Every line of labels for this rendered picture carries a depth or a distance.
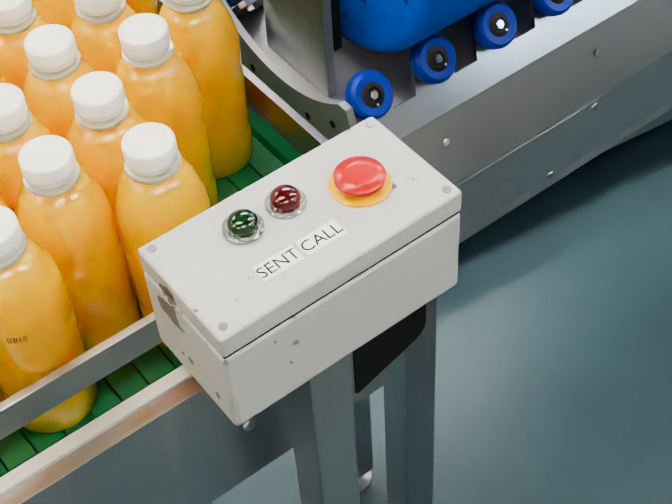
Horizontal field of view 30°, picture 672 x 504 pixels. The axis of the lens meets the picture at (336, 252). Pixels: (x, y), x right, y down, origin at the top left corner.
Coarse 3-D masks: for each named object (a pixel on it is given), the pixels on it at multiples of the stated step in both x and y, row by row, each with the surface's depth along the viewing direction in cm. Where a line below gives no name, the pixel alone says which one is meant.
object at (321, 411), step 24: (312, 384) 94; (336, 384) 96; (288, 408) 102; (312, 408) 96; (336, 408) 99; (312, 432) 99; (336, 432) 101; (312, 456) 103; (336, 456) 104; (312, 480) 106; (336, 480) 106
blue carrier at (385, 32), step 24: (360, 0) 112; (384, 0) 109; (408, 0) 106; (432, 0) 104; (456, 0) 106; (480, 0) 110; (360, 24) 114; (384, 24) 111; (408, 24) 108; (432, 24) 107; (384, 48) 113
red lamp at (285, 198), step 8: (272, 192) 84; (280, 192) 84; (288, 192) 84; (296, 192) 84; (272, 200) 84; (280, 200) 84; (288, 200) 84; (296, 200) 84; (272, 208) 84; (280, 208) 84; (288, 208) 84; (296, 208) 84
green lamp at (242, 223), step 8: (232, 216) 83; (240, 216) 83; (248, 216) 83; (256, 216) 83; (232, 224) 83; (240, 224) 82; (248, 224) 82; (256, 224) 83; (232, 232) 83; (240, 232) 82; (248, 232) 83
